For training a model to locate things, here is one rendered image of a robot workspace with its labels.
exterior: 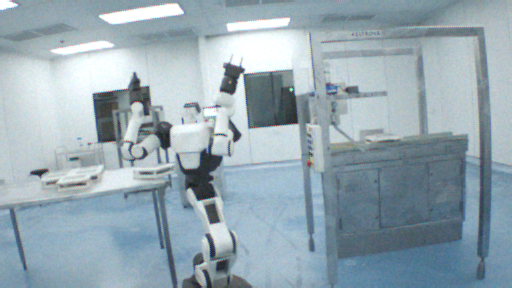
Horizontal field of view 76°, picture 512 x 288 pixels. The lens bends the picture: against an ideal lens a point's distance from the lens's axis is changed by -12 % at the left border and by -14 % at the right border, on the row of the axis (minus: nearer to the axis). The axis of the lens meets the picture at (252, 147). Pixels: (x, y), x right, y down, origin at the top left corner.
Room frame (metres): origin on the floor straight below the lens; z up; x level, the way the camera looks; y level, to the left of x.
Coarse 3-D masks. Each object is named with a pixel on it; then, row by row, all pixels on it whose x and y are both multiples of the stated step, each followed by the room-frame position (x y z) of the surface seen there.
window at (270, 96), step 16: (256, 80) 7.91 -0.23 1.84; (272, 80) 7.91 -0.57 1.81; (288, 80) 7.91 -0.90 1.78; (256, 96) 7.91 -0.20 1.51; (272, 96) 7.91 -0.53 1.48; (288, 96) 7.91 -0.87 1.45; (304, 96) 7.91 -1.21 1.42; (256, 112) 7.91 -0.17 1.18; (272, 112) 7.91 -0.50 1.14; (288, 112) 7.91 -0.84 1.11
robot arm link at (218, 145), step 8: (216, 120) 1.94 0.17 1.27; (224, 120) 1.92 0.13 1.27; (216, 128) 1.90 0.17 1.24; (224, 128) 1.89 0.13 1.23; (216, 136) 1.88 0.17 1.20; (224, 136) 1.88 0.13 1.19; (216, 144) 1.87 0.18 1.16; (224, 144) 1.86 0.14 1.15; (216, 152) 1.88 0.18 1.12; (224, 152) 1.88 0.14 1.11
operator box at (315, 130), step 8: (312, 128) 2.05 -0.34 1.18; (320, 128) 2.05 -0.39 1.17; (312, 136) 2.05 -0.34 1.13; (320, 136) 2.05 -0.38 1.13; (312, 144) 2.07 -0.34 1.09; (320, 144) 2.05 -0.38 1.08; (312, 152) 2.09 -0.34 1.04; (320, 152) 2.05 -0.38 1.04; (320, 160) 2.05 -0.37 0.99; (312, 168) 2.14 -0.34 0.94; (320, 168) 2.05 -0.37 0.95
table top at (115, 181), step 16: (112, 176) 3.03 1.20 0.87; (128, 176) 2.95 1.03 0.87; (0, 192) 2.69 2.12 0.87; (16, 192) 2.63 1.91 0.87; (32, 192) 2.58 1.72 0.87; (48, 192) 2.52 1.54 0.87; (64, 192) 2.48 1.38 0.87; (80, 192) 2.43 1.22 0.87; (96, 192) 2.41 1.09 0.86; (112, 192) 2.45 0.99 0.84; (0, 208) 2.19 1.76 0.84
